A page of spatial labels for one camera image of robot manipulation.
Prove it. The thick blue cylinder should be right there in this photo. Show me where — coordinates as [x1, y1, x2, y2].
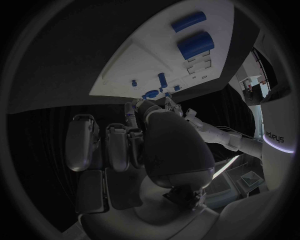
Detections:
[176, 31, 215, 61]

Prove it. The checkered calibration board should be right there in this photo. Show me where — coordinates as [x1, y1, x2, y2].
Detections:
[235, 171, 265, 193]

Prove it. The blue gear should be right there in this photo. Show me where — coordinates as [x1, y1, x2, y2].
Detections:
[141, 89, 159, 101]

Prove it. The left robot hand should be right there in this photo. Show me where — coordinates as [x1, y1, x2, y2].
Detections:
[163, 96, 185, 117]

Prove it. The long blue peg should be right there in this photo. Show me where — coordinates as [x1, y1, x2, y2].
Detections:
[157, 72, 169, 89]

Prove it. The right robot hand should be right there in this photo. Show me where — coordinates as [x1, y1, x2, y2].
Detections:
[62, 98, 222, 240]

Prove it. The long blue cylinder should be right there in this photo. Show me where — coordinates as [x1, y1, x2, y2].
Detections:
[170, 11, 208, 33]

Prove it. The white task board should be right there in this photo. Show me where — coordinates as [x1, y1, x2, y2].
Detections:
[88, 0, 236, 103]

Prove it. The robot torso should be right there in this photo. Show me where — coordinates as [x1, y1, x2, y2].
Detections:
[259, 85, 297, 192]

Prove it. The glowing light bar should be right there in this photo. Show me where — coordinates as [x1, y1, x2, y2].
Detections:
[211, 154, 241, 180]

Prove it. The white cable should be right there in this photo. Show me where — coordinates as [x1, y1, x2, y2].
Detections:
[215, 125, 257, 141]

